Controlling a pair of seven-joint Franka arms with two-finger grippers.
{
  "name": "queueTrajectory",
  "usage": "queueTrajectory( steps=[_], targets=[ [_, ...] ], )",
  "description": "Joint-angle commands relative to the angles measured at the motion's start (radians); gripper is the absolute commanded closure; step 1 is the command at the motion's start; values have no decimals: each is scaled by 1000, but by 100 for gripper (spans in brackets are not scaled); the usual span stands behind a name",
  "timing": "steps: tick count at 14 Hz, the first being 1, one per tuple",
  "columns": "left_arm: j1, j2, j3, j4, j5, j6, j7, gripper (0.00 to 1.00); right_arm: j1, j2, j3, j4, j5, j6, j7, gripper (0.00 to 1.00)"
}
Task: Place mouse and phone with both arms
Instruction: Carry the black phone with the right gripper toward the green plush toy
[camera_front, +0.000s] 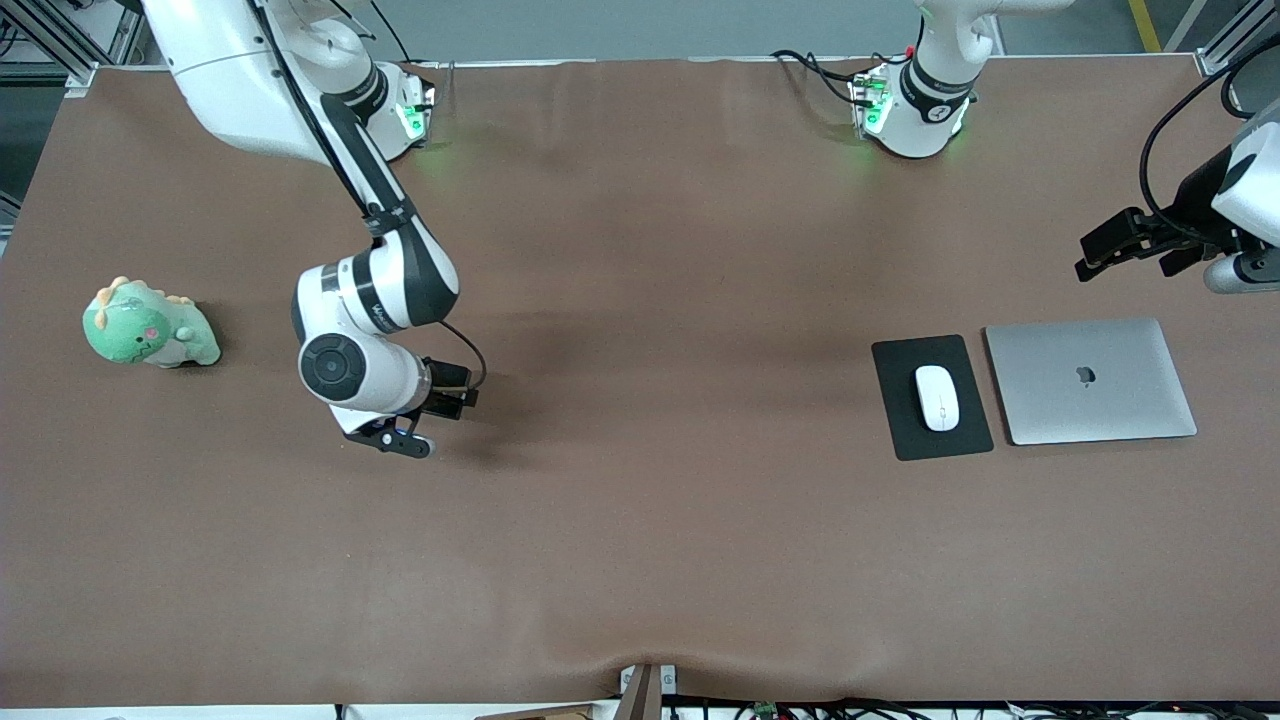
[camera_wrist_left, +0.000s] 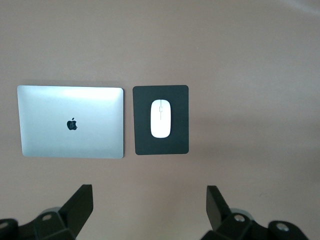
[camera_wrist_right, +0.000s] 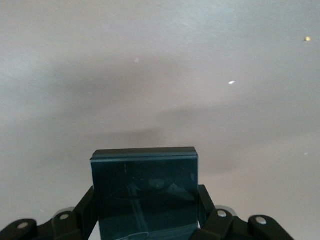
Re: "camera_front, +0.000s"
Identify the silver closed laptop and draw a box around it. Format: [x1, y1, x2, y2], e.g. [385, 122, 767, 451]
[984, 318, 1198, 446]

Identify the green dinosaur plush toy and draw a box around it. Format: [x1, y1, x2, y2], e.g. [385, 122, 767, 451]
[82, 276, 222, 369]

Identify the white computer mouse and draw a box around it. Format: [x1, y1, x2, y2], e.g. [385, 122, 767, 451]
[915, 365, 960, 432]

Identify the black base cable bundle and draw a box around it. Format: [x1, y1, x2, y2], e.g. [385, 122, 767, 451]
[770, 45, 906, 106]

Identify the green-lit base connector block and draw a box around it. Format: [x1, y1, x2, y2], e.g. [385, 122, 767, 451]
[848, 68, 893, 136]
[398, 78, 438, 146]

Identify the silver metal mounting bracket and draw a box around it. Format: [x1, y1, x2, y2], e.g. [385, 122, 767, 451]
[620, 664, 678, 697]

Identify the black mouse pad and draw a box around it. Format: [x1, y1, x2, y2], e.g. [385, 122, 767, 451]
[871, 334, 995, 462]

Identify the aluminium frame profile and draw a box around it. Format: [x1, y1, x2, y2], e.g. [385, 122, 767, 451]
[0, 0, 151, 96]
[1195, 0, 1280, 76]

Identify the brown table cover mat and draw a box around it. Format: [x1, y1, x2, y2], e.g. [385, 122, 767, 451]
[0, 55, 1280, 709]

